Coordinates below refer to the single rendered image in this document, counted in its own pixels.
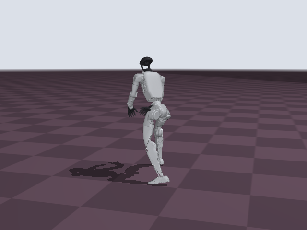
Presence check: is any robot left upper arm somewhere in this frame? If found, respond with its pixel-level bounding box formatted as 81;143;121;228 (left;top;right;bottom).
130;73;144;98

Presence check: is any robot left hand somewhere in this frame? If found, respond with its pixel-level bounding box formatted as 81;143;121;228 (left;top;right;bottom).
128;107;137;117

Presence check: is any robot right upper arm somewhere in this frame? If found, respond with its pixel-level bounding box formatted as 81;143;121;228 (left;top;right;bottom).
160;76;165;98

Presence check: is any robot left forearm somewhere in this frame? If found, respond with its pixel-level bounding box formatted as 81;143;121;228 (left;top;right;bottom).
127;91;135;110

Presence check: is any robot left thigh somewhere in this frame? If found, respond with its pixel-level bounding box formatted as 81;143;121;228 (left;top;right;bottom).
143;109;160;148

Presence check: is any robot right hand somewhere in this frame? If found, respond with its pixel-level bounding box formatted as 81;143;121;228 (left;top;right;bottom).
139;105;152;116

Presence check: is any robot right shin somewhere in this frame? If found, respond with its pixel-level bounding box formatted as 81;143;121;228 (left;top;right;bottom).
154;128;163;158

